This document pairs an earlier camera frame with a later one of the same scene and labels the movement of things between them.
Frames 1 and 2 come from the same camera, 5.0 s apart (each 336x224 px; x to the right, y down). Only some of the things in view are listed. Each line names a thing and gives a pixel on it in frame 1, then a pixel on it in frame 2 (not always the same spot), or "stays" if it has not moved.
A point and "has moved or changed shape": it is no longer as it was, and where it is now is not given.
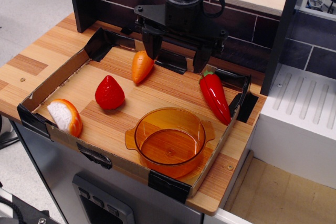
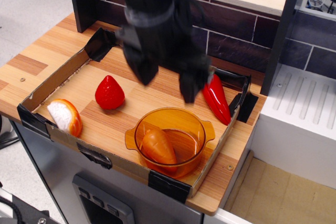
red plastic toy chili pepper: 216,95 stays
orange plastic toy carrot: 142,64 has moved or changed shape
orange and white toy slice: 65,116 stays
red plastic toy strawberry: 109,94 stays
